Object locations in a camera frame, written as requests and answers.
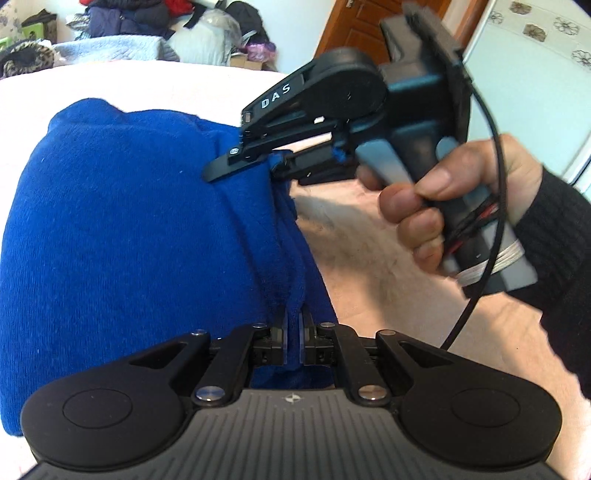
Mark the blue knitted garment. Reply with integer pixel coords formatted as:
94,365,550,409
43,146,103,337
1,99,335,435

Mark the right forearm black sleeve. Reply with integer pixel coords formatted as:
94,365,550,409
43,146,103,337
510,171,590,398

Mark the dark clothes pile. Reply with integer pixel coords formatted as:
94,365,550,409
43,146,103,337
81,0,195,39

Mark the right hand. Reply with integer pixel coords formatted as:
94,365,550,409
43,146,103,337
356,134,543,275

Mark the pink floral bed cover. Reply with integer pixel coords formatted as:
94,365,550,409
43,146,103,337
1,61,590,479

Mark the brown wooden door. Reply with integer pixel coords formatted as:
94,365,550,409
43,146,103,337
315,0,489,64

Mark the purple bag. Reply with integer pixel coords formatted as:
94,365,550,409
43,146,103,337
245,42,276,63

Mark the white wardrobe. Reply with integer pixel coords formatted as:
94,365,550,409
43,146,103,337
466,1,591,194

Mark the light blue bag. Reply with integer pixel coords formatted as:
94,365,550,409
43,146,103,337
167,9,242,66

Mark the light blue towel blanket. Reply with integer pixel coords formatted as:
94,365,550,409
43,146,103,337
53,35,180,64

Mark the green plastic item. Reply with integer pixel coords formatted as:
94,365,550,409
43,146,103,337
1,21,57,50

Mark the leopard print cloth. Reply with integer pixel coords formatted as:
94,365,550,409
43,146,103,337
0,40,61,79

